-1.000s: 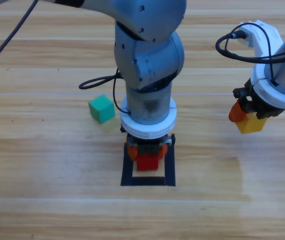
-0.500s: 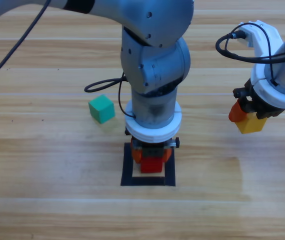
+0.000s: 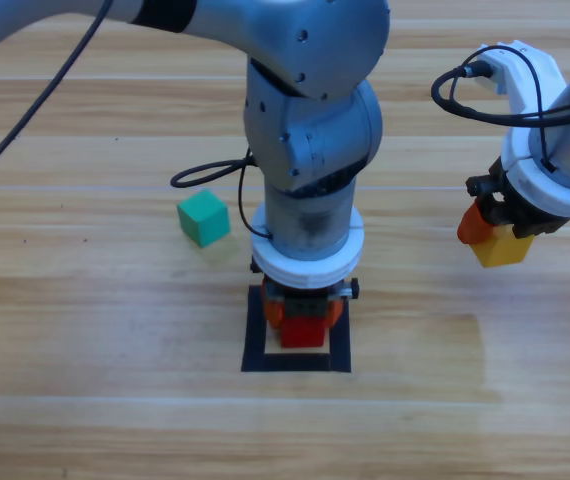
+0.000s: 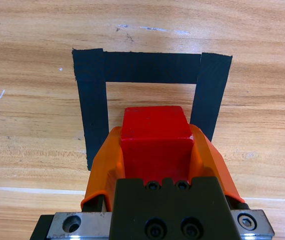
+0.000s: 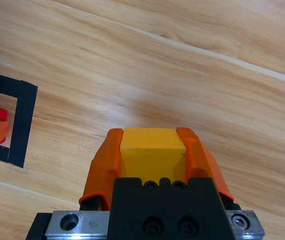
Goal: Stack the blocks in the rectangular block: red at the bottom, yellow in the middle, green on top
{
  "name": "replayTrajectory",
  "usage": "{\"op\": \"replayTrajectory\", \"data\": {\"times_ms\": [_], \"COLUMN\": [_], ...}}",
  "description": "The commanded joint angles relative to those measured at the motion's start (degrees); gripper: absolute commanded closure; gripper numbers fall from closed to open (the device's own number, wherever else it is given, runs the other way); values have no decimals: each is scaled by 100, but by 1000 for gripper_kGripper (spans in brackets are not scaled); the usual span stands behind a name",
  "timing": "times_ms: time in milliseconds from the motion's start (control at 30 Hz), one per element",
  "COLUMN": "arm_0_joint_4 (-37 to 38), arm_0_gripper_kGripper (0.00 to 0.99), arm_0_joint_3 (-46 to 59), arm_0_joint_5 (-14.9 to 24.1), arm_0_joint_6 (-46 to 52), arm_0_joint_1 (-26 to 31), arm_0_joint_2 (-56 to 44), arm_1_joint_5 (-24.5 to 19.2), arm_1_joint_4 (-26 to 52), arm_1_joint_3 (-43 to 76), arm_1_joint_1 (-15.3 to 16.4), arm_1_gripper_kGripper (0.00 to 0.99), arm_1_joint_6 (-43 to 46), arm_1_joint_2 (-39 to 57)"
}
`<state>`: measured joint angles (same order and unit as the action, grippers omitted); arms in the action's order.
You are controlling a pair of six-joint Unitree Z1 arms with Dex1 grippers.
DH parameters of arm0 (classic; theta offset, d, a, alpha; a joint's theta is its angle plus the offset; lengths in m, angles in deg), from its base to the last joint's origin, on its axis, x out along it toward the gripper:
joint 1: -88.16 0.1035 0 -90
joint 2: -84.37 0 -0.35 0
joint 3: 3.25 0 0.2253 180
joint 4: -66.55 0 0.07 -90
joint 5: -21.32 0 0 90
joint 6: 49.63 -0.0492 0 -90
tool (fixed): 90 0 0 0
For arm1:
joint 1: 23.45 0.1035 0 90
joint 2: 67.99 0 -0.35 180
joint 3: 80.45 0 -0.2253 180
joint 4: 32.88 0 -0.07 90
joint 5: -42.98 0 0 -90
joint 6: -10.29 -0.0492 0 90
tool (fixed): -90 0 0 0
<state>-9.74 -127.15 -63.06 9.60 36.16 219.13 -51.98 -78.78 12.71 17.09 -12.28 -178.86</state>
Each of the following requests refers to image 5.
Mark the yellow wooden cube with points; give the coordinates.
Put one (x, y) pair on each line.
(152, 160)

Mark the black tape square outline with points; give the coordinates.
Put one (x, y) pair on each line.
(22, 120)

